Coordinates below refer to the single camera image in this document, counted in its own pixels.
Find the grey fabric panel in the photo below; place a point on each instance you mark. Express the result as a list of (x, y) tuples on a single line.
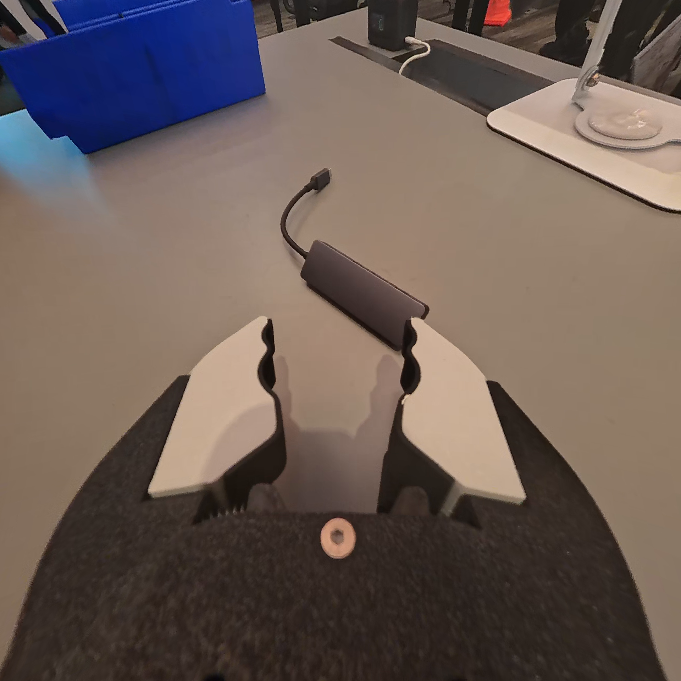
[(659, 58)]

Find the orange traffic cone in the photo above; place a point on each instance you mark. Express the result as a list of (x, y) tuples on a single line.
[(497, 13)]

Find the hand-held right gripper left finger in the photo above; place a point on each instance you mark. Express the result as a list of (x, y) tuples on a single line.
[(213, 420)]

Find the white metal stand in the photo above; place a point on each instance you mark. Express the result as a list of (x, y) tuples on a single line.
[(558, 127)]

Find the dark slim usb hub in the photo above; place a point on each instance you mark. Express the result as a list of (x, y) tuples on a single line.
[(351, 287)]

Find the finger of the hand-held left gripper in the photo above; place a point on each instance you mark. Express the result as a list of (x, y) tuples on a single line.
[(40, 18)]

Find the blue plastic bin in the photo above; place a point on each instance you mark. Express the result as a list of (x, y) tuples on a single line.
[(133, 80)]

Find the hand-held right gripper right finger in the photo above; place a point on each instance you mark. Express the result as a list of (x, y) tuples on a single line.
[(463, 431)]

